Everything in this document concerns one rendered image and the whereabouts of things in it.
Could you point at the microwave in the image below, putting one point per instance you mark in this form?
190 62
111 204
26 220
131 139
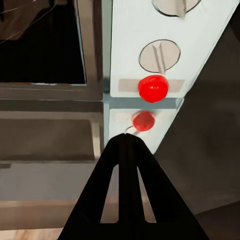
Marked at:
80 50

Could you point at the fridge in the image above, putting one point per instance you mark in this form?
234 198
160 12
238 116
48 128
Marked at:
223 223

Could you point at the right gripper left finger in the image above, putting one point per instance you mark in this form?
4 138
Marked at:
84 223

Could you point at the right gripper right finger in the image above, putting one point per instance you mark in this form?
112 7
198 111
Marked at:
174 220

